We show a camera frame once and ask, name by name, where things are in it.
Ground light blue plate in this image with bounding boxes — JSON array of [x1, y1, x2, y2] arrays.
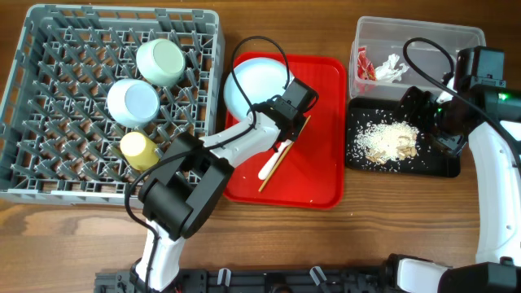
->
[[223, 58, 287, 121]]

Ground wooden chopstick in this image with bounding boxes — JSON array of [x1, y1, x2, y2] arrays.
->
[[258, 141, 294, 192]]

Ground rice and peanut shells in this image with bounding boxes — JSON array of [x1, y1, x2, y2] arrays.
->
[[352, 119, 419, 165]]

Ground white plastic fork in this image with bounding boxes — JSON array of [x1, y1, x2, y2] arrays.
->
[[258, 139, 292, 180]]

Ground white napkin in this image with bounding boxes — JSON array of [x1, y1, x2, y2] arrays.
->
[[374, 54, 409, 83]]

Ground red snack wrapper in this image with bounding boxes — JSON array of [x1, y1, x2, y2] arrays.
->
[[357, 46, 376, 81]]

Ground yellow plastic cup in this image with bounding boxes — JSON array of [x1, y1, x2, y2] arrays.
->
[[120, 131, 160, 172]]

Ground mint green saucer bowl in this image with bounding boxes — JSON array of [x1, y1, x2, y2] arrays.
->
[[106, 79, 160, 128]]

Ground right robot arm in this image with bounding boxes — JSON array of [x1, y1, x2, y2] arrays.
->
[[386, 46, 520, 292]]

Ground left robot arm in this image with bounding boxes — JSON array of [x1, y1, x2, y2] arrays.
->
[[128, 78, 319, 292]]

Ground grey dishwasher rack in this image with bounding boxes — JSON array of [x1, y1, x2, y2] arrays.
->
[[1, 4, 225, 206]]

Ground red plastic tray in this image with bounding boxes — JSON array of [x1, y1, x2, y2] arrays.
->
[[224, 55, 347, 209]]

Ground black tray bin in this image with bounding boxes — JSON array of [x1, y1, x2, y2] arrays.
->
[[346, 97, 461, 177]]

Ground clear plastic bin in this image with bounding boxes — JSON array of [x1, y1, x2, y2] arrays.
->
[[348, 16, 486, 101]]

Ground right black cable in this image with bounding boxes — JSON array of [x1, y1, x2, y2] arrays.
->
[[401, 37, 521, 164]]

